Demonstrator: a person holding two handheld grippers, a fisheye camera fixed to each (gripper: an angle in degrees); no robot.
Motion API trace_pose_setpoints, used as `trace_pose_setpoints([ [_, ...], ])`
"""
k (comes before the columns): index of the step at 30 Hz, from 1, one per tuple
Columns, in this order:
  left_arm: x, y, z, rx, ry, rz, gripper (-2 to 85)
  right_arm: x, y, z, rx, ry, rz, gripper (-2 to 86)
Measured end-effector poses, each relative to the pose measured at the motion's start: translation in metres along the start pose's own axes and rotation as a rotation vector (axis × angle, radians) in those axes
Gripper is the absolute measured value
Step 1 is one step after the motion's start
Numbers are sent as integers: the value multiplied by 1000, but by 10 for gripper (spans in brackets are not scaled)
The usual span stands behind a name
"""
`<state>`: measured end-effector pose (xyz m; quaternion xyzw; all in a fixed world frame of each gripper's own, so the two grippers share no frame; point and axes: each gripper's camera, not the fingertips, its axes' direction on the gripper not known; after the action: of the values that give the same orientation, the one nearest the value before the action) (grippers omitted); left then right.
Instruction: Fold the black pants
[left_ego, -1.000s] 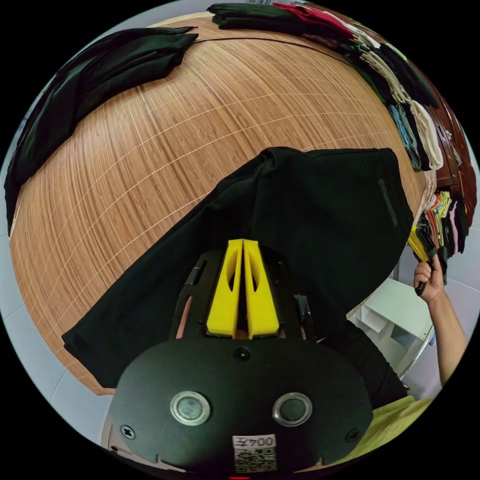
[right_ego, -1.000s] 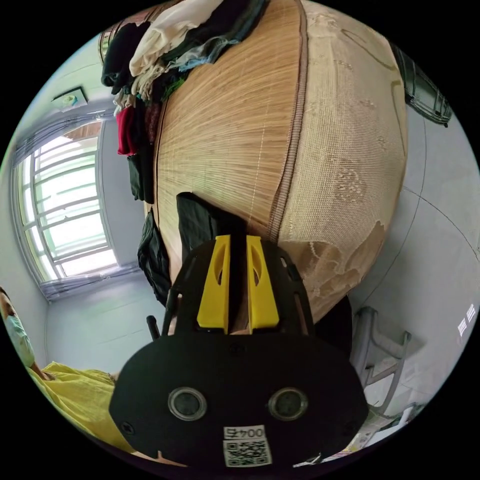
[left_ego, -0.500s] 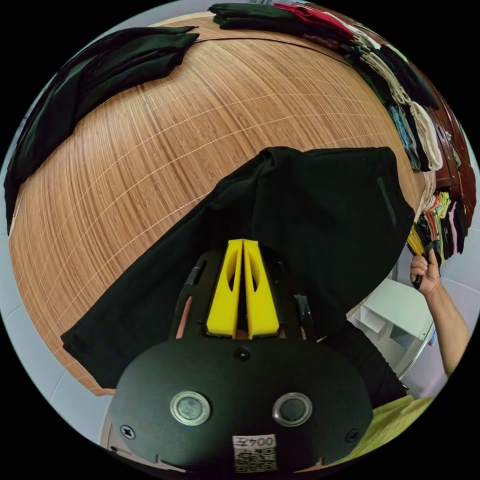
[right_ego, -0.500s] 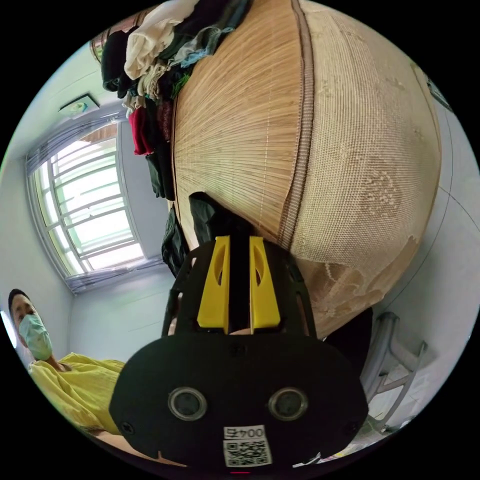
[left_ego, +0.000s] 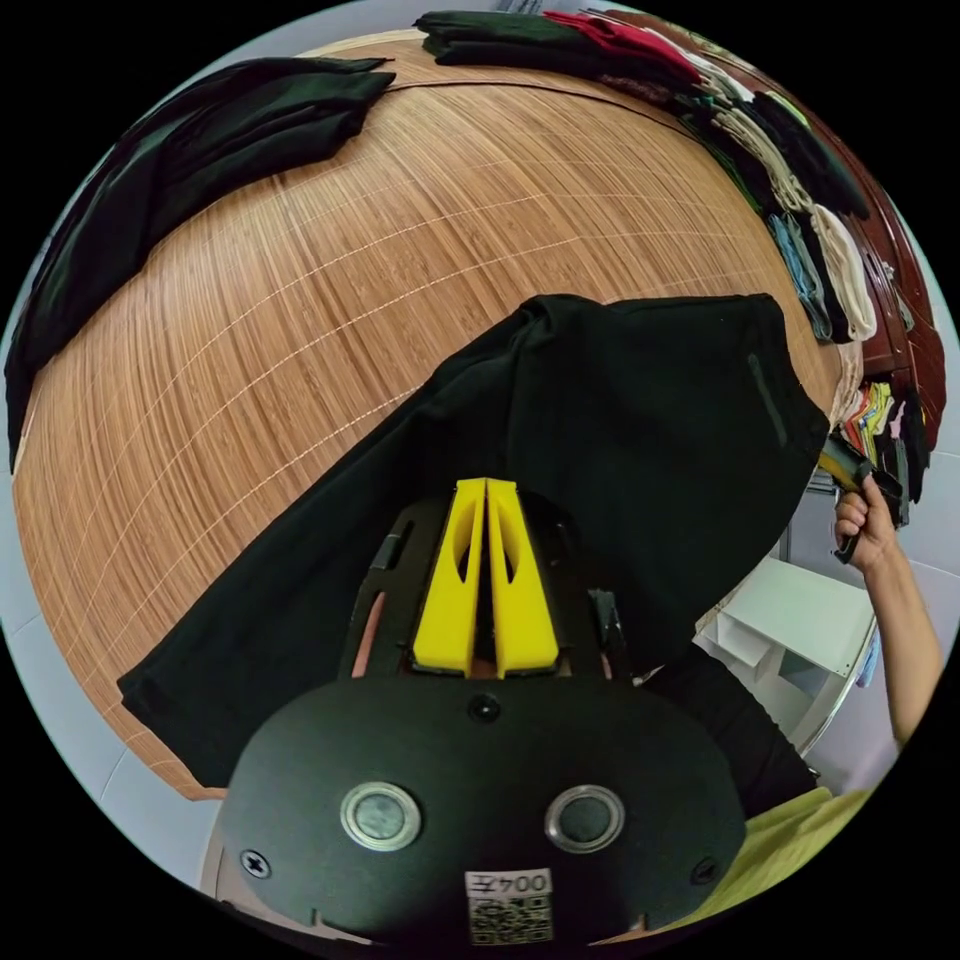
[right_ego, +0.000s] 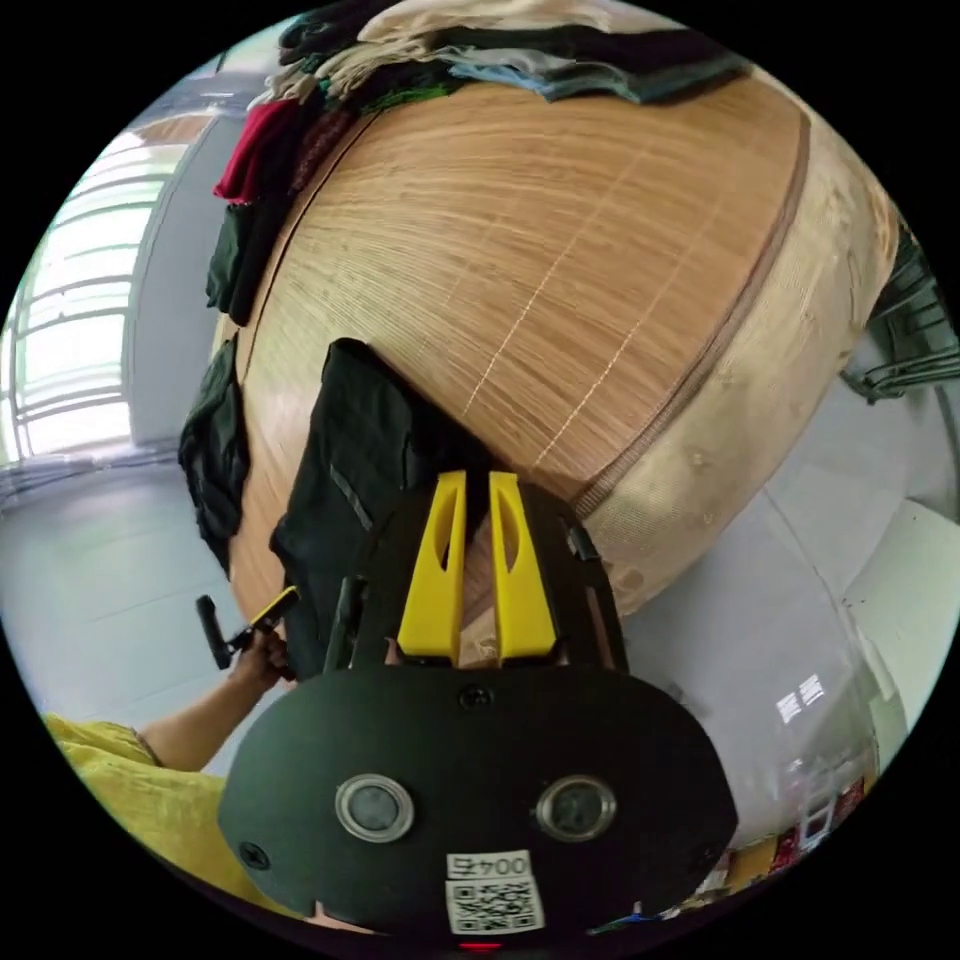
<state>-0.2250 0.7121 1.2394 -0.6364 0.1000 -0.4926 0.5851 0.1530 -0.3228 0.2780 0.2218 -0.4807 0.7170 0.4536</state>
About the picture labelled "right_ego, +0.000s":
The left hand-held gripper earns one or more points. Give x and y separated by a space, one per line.
246 637

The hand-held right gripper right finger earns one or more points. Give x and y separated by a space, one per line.
521 592

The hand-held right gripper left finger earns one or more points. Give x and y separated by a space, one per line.
433 577

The black pants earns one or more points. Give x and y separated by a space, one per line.
352 450

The person's left forearm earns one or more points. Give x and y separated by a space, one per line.
199 727

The person's left hand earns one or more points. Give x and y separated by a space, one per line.
264 664

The person's right hand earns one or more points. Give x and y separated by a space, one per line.
337 918

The black garment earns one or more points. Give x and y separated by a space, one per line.
214 457

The bed with woven mat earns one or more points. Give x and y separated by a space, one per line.
562 262

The window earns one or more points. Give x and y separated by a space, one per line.
71 322

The dark metal rack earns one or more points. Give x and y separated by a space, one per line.
904 337

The pile of clothes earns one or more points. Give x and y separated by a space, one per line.
480 52

